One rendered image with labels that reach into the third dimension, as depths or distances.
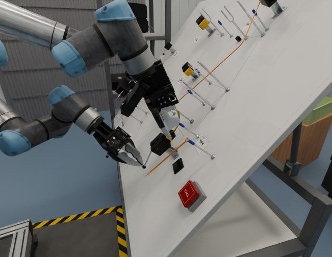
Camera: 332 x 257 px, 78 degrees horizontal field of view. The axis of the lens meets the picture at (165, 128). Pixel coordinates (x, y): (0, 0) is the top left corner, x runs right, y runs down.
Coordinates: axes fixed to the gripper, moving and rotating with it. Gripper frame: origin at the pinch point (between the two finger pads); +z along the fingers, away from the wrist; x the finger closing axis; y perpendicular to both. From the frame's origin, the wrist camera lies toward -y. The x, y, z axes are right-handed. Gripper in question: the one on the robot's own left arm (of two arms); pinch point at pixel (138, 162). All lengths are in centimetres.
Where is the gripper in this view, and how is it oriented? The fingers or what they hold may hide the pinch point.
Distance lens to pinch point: 73.0
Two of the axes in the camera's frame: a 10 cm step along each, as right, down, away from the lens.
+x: 5.7, -7.3, 3.8
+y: 3.7, -1.9, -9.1
